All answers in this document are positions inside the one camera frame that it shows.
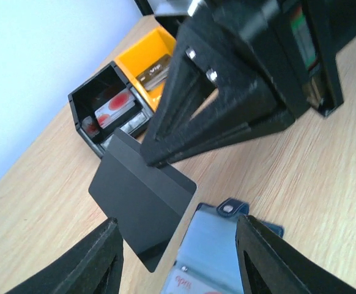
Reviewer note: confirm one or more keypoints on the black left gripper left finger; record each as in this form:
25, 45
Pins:
93, 265

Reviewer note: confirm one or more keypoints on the black cards stack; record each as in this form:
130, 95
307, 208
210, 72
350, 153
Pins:
156, 73

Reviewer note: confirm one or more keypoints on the black left card bin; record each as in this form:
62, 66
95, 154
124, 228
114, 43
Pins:
105, 102

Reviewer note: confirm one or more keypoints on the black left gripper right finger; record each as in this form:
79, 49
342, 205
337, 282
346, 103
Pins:
268, 264

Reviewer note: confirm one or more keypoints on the red white cards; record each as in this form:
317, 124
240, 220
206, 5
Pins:
109, 113

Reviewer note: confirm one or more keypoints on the black magnetic stripe card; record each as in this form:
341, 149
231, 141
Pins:
147, 202

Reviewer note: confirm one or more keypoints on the yellow middle card bin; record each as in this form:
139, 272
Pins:
146, 64

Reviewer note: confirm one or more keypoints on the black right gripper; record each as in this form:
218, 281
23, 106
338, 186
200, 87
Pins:
266, 58

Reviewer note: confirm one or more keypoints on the blue leather card holder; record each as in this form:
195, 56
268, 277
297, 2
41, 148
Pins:
208, 247

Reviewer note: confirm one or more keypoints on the red white april card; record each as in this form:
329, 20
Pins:
183, 280

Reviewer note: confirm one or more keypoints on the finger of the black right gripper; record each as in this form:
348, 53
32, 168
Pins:
181, 128

